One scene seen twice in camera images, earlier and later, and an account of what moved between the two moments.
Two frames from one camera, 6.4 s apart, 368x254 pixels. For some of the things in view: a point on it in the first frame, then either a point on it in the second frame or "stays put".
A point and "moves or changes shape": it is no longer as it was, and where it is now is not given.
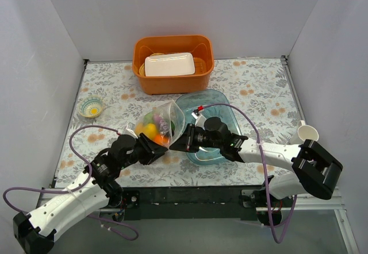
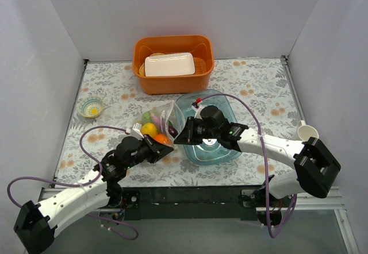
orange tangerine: x=162 y=139 stays put
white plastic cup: x=307 y=133 stays put
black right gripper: x=190 y=138 -> x=191 y=130
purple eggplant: x=157 y=119 moves or changes shape
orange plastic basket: x=200 y=46 stays put
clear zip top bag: x=163 y=124 stays put
